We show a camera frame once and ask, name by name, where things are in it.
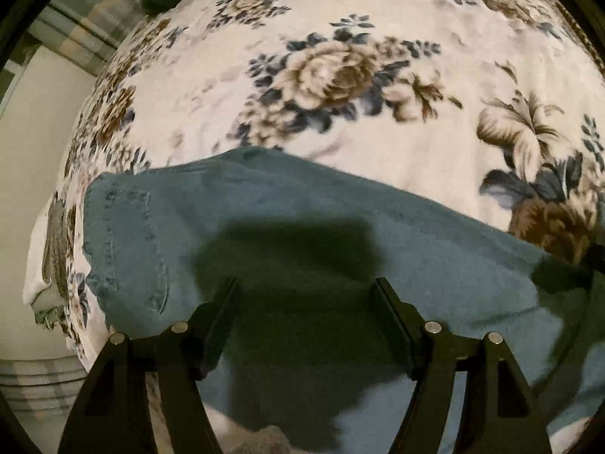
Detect blue denim pants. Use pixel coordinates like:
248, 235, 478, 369
83, 148, 604, 453

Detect white floral blanket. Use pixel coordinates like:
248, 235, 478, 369
21, 0, 605, 454

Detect grey plaid rug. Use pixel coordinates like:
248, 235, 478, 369
1, 0, 143, 424

